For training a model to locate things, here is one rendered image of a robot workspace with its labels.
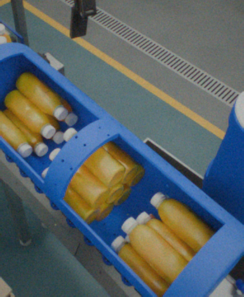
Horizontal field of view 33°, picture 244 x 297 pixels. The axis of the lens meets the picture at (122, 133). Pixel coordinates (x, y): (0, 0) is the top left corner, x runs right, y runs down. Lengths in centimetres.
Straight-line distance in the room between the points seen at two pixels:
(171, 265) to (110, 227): 27
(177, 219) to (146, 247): 11
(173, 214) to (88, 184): 23
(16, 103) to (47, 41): 196
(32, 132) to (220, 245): 67
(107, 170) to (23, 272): 125
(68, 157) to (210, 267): 41
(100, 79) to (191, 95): 64
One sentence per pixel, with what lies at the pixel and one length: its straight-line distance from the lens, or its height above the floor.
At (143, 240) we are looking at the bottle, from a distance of 100.
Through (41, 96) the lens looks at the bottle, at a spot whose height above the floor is 114.
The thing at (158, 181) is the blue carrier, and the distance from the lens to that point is 119.
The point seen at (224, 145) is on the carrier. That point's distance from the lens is 153.
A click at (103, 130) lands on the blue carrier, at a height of 123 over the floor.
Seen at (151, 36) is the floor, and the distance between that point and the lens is 332.
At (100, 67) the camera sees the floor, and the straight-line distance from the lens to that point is 301.
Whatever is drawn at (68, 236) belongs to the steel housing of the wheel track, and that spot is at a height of 88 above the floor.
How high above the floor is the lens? 205
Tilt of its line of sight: 52 degrees down
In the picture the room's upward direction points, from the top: 6 degrees clockwise
